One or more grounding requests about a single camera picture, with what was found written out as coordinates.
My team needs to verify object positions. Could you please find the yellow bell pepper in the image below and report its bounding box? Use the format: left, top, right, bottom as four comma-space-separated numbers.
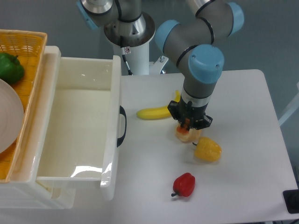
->
192, 137, 222, 162

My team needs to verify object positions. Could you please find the beige round plate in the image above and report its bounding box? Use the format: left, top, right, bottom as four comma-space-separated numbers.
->
0, 80, 24, 153

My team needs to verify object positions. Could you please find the upper white drawer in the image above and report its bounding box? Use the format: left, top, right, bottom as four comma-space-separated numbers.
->
36, 56, 125, 201

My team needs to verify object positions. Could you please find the yellow banana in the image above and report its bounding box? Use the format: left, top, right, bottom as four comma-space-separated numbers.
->
136, 90, 180, 120

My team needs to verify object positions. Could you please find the green bell pepper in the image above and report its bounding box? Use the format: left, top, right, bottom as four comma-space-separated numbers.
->
0, 52, 25, 84

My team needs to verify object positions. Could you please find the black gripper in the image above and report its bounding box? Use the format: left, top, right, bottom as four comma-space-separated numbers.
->
167, 99, 213, 130

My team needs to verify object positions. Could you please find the red bell pepper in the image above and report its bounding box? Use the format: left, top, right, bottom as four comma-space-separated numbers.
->
171, 173, 195, 197

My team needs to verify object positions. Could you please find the yellow woven basket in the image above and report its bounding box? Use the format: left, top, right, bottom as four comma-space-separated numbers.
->
0, 29, 48, 183

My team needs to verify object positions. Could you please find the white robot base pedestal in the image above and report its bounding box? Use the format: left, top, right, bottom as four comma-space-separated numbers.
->
125, 42, 169, 75

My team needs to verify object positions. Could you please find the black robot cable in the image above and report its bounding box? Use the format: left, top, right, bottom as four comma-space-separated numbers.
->
119, 36, 134, 76

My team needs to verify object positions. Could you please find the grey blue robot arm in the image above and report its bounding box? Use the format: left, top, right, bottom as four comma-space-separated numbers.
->
77, 0, 244, 130

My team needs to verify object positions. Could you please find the round bread roll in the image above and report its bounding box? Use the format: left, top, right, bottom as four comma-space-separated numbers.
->
175, 129, 202, 142

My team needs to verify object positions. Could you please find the black device at edge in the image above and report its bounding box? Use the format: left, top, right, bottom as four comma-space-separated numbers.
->
283, 189, 299, 214

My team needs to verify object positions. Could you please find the white drawer cabinet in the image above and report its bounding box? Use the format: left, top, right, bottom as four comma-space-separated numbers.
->
0, 46, 76, 209

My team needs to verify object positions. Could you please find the black drawer handle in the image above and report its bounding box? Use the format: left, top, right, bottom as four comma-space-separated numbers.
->
117, 105, 127, 147

